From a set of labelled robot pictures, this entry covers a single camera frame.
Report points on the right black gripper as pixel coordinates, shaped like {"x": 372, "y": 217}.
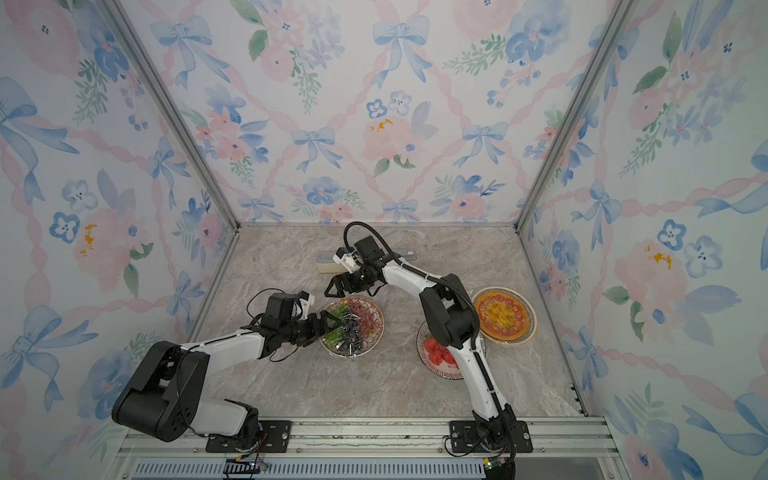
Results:
{"x": 338, "y": 280}

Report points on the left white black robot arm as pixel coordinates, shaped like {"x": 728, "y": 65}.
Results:
{"x": 164, "y": 396}

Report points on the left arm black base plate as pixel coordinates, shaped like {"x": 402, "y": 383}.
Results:
{"x": 262, "y": 436}

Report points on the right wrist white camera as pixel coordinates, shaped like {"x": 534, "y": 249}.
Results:
{"x": 346, "y": 258}

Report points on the plate of grapes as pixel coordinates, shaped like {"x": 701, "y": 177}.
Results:
{"x": 354, "y": 327}

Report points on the cream plastic wrap dispenser box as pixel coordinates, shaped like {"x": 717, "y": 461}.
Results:
{"x": 324, "y": 261}

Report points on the wrist white camera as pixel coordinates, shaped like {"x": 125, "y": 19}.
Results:
{"x": 305, "y": 302}
{"x": 346, "y": 258}

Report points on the yellow plate with food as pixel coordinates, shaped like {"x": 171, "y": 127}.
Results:
{"x": 504, "y": 315}

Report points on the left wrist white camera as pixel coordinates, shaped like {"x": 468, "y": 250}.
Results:
{"x": 305, "y": 302}

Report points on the plate of red strawberries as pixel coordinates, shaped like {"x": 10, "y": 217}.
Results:
{"x": 435, "y": 354}

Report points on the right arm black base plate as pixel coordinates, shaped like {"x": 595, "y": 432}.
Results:
{"x": 467, "y": 436}

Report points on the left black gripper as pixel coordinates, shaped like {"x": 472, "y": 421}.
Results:
{"x": 317, "y": 331}

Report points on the aluminium front rail frame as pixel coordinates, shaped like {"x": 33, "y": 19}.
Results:
{"x": 380, "y": 448}

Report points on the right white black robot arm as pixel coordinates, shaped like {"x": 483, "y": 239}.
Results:
{"x": 450, "y": 315}

